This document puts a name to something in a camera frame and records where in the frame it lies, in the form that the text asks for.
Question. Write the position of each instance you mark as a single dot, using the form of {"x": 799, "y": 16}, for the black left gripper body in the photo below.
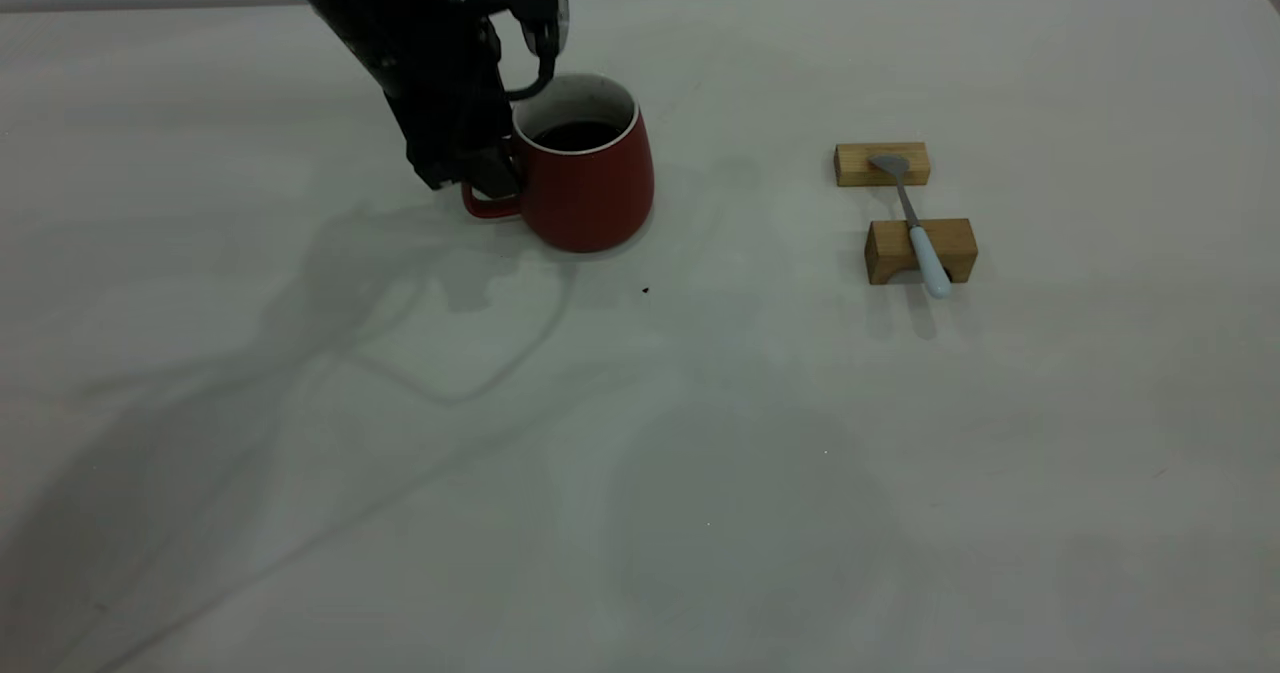
{"x": 445, "y": 93}

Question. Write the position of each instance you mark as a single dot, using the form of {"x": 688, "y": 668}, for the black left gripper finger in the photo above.
{"x": 435, "y": 173}
{"x": 495, "y": 175}

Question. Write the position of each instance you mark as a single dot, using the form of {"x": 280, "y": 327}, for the red ceramic mug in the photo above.
{"x": 590, "y": 193}

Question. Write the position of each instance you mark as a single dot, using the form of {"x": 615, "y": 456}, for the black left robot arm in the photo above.
{"x": 360, "y": 3}

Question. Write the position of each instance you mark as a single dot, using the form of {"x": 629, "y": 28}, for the dark coffee liquid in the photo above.
{"x": 578, "y": 136}

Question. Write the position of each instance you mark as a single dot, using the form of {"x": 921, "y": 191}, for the flat wooden block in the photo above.
{"x": 860, "y": 168}

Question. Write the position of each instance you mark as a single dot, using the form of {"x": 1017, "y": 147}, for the arched wooden block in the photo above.
{"x": 890, "y": 248}

